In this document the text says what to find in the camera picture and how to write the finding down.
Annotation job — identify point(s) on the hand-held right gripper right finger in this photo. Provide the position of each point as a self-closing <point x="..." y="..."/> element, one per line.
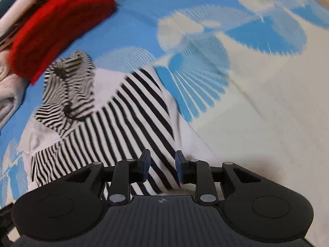
<point x="180" y="166"/>

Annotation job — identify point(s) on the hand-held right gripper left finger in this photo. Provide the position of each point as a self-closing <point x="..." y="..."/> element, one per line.
<point x="145" y="165"/>

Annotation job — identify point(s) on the black white striped shirt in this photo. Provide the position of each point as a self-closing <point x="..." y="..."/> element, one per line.
<point x="133" y="123"/>

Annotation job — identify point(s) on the blue white printed bed sheet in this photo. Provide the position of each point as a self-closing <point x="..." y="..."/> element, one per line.
<point x="257" y="95"/>

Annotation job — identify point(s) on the white folded quilt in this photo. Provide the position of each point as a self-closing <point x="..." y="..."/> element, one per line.
<point x="7" y="92"/>

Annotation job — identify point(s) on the red folded blanket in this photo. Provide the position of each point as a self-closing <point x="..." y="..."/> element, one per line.
<point x="59" y="25"/>

